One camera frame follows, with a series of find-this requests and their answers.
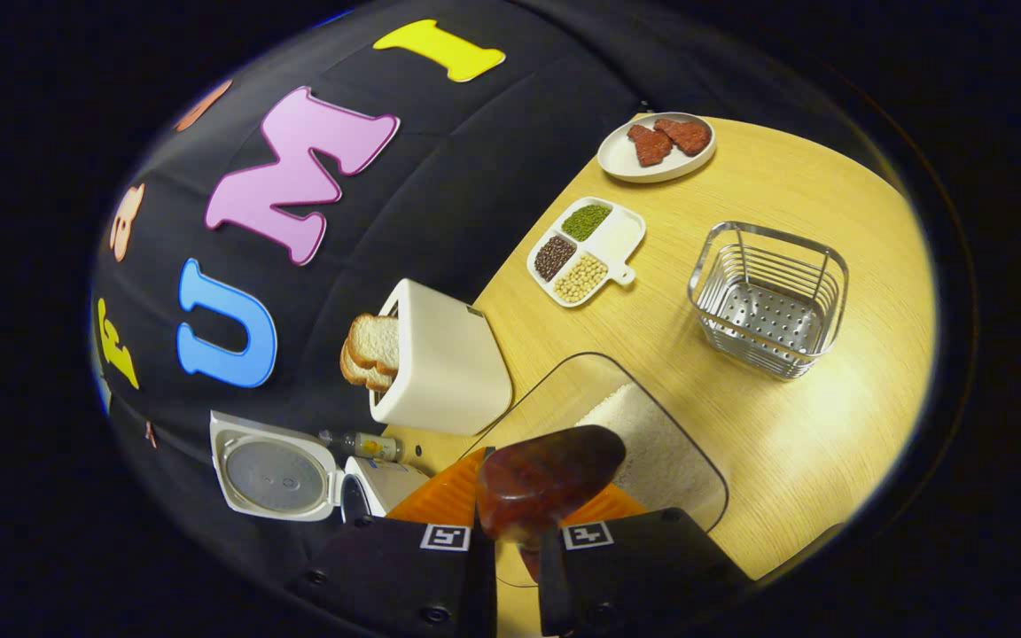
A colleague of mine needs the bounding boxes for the white toaster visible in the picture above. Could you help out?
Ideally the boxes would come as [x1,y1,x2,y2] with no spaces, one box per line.
[369,278,514,437]

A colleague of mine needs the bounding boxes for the white divided grain dish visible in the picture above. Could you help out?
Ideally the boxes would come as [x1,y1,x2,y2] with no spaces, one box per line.
[526,197,647,308]

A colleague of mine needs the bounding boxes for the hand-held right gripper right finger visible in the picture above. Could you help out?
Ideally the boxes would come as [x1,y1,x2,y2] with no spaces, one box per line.
[537,483,752,637]

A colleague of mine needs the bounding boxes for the small glass bottle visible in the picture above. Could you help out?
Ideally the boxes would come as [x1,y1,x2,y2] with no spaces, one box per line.
[318,430,405,463]

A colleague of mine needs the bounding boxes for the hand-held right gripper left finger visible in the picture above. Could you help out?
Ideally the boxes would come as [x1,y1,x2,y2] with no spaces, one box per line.
[289,447,498,638]

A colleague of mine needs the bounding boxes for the bread slice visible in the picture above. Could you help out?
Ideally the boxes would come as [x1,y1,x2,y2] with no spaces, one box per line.
[347,313,401,373]
[339,341,396,393]

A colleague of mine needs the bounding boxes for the white round plate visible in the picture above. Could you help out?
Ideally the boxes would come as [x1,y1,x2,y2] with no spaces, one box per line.
[597,112,717,184]

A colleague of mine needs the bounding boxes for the white rice cooker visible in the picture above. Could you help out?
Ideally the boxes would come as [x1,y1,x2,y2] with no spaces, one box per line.
[209,409,432,524]

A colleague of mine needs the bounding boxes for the red meat piece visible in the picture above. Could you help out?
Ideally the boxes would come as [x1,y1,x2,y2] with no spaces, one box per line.
[627,124,674,167]
[653,117,712,157]

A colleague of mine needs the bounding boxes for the metal wire chopstick holder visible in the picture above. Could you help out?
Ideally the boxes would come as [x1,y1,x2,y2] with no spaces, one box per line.
[688,221,850,381]

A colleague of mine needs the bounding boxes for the brown wooden spoon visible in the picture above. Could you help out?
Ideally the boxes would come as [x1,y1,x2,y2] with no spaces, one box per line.
[475,425,627,586]

